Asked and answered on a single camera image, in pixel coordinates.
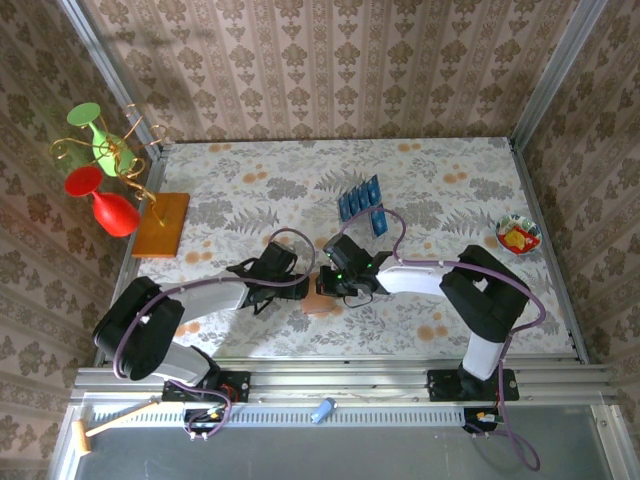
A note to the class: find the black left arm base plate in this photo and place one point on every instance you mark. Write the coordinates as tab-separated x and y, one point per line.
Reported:
240	385

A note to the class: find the grey metal sheet panel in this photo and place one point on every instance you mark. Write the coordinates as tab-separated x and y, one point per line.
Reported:
350	455

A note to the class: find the floral patterned table cover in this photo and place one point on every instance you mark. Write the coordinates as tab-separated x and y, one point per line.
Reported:
300	165

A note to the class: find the group of blue cards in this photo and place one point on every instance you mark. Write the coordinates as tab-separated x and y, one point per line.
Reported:
361	232

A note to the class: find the aluminium table side rail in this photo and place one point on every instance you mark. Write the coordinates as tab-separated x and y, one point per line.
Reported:
129	267
530	190

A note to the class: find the blue credit card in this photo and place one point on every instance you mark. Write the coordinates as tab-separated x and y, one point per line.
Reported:
344	206
354	200
380	225
373	190
363	196

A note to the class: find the aluminium mounting rail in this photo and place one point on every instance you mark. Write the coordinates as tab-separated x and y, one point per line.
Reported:
350	382

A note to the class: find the patterned ceramic bowl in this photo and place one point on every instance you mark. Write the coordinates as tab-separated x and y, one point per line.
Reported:
515	220

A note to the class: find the red candy wrapper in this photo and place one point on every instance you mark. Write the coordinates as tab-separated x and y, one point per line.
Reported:
531	244

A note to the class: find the tan leather card holder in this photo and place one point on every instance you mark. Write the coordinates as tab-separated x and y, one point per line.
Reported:
315	305

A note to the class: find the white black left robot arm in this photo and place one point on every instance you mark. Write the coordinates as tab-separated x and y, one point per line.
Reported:
215	297

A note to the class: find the wooden mallet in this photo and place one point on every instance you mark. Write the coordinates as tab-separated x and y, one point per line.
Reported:
125	419

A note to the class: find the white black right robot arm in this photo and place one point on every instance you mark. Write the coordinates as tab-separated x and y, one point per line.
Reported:
410	282

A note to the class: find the small blue cylindrical tube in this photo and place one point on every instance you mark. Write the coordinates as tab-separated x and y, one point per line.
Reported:
322	411

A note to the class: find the aluminium corner post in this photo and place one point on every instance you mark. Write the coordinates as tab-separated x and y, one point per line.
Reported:
555	75
113	75

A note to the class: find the yellow candy wrapper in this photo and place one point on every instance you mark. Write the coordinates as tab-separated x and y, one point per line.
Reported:
515	237

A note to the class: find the green plastic wine glass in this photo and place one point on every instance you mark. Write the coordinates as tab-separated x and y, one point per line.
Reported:
82	114

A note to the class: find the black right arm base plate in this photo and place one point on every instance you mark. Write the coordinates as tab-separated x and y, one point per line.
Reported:
442	385

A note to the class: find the red plastic wine glass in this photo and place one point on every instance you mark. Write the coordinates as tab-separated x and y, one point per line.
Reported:
117	215

